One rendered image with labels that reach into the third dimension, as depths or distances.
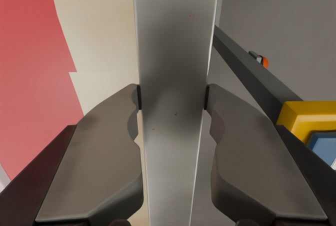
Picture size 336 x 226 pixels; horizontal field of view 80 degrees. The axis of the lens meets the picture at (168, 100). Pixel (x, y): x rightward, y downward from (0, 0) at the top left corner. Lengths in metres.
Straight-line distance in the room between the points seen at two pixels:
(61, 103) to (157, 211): 0.12
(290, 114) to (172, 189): 0.14
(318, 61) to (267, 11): 0.47
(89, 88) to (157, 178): 0.08
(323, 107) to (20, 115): 0.28
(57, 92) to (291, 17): 1.24
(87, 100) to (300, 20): 1.27
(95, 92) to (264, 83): 0.31
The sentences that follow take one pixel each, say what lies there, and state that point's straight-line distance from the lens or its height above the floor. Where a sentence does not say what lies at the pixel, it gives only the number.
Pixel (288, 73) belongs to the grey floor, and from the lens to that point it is 1.44.
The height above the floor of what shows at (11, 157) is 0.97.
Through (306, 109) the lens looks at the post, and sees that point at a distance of 0.25.
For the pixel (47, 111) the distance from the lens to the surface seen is 0.19.
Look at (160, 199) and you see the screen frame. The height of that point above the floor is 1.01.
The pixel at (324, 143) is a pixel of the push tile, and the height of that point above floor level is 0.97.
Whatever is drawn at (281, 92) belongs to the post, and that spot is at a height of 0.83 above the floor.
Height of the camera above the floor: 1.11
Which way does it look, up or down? 59 degrees down
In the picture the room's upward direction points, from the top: 176 degrees clockwise
